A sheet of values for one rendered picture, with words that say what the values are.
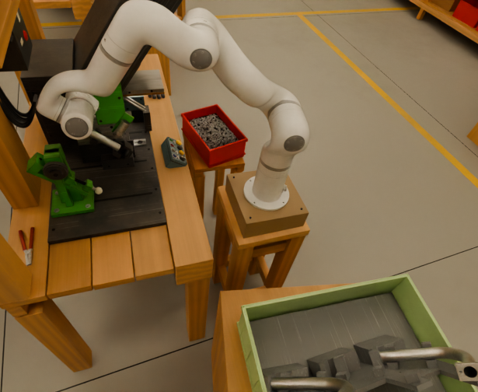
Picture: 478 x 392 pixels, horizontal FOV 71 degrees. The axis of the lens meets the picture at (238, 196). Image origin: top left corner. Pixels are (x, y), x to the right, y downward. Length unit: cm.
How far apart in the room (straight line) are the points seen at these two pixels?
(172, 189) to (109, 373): 108
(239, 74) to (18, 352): 183
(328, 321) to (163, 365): 106
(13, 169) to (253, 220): 86
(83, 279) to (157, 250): 26
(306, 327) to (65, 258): 87
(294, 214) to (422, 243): 166
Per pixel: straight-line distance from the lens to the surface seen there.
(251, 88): 101
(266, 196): 132
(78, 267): 131
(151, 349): 207
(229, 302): 129
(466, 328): 268
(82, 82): 105
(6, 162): 137
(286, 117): 107
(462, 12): 634
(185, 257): 125
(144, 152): 161
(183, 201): 139
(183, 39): 88
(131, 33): 94
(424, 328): 137
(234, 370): 123
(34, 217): 149
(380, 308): 138
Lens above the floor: 198
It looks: 49 degrees down
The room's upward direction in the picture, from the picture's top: 9 degrees clockwise
